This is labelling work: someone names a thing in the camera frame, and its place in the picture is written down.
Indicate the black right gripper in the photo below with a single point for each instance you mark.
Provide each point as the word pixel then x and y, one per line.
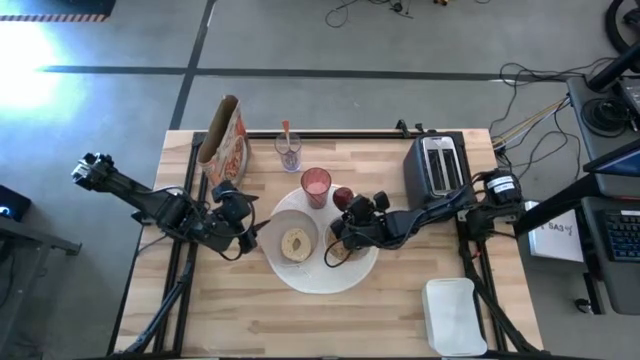
pixel 372 227

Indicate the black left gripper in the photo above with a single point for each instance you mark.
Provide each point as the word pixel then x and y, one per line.
pixel 227 235

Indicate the grey round plate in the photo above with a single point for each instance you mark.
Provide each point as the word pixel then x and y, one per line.
pixel 275 235

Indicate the white bowl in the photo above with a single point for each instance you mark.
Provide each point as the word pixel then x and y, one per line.
pixel 357 258

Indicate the red apple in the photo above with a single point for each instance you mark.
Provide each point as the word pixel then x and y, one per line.
pixel 343 198

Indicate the toasted bagel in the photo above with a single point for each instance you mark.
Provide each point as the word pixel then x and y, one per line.
pixel 296 245

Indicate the pink plastic tumbler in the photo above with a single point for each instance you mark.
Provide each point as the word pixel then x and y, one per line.
pixel 316 187

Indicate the pumpkin cereal box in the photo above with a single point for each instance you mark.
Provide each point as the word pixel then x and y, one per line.
pixel 227 150

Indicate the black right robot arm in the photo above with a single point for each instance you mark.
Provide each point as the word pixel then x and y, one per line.
pixel 435 210

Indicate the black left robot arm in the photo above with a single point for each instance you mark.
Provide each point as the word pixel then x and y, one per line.
pixel 135 192

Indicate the brown cereal heap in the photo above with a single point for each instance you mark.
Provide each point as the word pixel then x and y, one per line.
pixel 339 251

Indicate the large white round plate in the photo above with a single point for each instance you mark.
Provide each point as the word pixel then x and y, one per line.
pixel 310 280

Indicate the clear drinking glass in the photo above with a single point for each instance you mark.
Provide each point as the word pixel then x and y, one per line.
pixel 289 157

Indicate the black toaster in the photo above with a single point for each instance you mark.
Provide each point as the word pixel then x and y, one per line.
pixel 440 160

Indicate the white rectangular tray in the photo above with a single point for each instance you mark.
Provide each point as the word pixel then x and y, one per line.
pixel 455 317

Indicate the white printed paper sheet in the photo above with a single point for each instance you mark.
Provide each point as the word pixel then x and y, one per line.
pixel 555 235

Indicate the black slanted beam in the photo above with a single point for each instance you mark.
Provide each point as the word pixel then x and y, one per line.
pixel 555 210

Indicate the grey metal stand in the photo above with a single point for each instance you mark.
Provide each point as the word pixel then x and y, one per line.
pixel 30 250

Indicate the black box with light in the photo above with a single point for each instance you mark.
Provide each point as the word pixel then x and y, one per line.
pixel 12 202

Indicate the grey side desk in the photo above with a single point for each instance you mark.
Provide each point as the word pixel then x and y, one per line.
pixel 620 280

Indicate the black keyboard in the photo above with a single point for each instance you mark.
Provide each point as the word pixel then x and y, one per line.
pixel 625 235

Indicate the laptop with blue screen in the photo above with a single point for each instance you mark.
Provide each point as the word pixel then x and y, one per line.
pixel 617 162

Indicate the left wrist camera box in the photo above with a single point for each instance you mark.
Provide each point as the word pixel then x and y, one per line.
pixel 231 199

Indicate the black table frame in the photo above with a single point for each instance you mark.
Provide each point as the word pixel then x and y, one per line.
pixel 360 134

